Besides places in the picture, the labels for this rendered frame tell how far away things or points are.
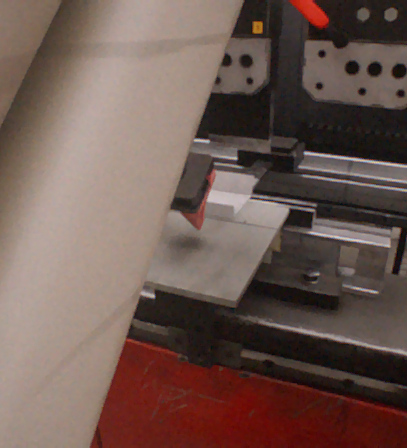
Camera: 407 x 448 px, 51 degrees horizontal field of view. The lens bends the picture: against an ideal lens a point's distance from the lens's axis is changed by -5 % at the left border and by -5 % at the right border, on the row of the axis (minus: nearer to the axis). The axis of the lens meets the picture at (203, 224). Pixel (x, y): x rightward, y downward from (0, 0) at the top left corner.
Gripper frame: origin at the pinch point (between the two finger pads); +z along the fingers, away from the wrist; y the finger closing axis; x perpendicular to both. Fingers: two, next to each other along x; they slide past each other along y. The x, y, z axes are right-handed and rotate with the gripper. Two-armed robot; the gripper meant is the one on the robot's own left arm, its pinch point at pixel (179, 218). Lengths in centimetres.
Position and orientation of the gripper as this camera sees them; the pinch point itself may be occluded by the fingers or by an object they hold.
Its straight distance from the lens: 57.7
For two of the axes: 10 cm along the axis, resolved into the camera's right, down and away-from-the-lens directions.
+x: -3.3, 8.0, -5.1
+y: -9.3, -1.8, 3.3
